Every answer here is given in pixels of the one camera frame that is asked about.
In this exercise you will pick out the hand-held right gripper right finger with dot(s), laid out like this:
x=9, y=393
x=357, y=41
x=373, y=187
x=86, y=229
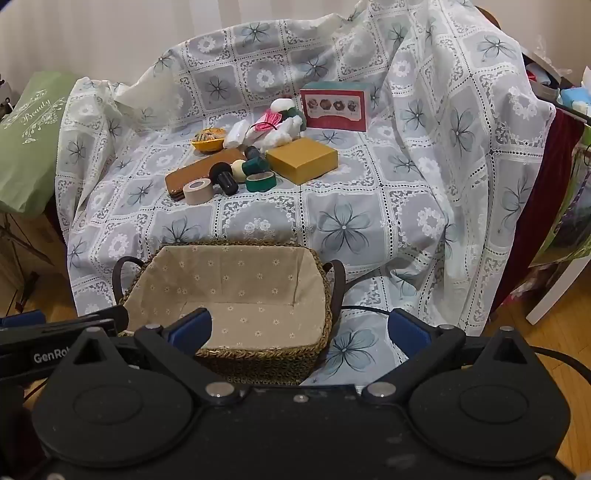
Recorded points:
x=406, y=330

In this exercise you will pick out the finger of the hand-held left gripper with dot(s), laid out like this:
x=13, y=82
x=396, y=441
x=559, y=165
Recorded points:
x=69, y=325
x=21, y=320

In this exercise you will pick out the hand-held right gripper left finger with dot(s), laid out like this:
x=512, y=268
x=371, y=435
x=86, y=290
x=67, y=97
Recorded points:
x=194, y=330

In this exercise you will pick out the woven basket with fabric lining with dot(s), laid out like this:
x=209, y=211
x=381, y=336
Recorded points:
x=240, y=277

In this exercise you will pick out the white tissue packet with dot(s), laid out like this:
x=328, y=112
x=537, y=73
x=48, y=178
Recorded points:
x=236, y=134

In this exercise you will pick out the white plush toy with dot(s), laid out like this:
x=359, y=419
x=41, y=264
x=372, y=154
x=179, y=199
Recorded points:
x=279, y=137

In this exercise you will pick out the pink and white cloth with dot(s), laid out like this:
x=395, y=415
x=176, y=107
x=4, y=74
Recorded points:
x=267, y=121

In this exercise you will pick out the cream and green soft toy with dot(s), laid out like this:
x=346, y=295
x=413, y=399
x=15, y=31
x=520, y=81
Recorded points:
x=292, y=115

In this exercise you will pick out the black metal stand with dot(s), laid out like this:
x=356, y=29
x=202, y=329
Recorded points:
x=27, y=281

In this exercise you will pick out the white lace floral cloth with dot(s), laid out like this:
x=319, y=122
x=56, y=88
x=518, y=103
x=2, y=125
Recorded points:
x=369, y=207

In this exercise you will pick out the beige tape roll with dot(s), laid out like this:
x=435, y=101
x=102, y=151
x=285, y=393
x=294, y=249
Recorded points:
x=197, y=193

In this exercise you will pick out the brown textured flat case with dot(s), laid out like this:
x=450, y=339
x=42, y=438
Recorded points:
x=196, y=177

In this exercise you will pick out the white furniture leg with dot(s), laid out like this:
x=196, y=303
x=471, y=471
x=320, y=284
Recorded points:
x=556, y=290

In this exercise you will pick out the green tape roll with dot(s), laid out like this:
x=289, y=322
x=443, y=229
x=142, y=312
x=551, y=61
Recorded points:
x=259, y=183

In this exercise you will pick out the green bottle with cream cap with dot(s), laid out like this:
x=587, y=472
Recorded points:
x=253, y=166

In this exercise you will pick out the yellow patterned round dish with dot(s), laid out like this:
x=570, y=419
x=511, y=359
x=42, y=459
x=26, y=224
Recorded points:
x=208, y=141

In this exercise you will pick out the green and purple printed bag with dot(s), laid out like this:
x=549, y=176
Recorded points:
x=570, y=217

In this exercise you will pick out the mustard yellow box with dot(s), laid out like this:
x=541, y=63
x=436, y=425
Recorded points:
x=300, y=161

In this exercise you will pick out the dark red cloth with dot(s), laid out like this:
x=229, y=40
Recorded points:
x=549, y=184

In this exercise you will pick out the red and teal tea box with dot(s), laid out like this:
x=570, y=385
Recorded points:
x=334, y=108

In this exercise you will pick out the light blue packet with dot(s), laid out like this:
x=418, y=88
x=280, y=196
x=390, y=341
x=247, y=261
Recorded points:
x=575, y=97

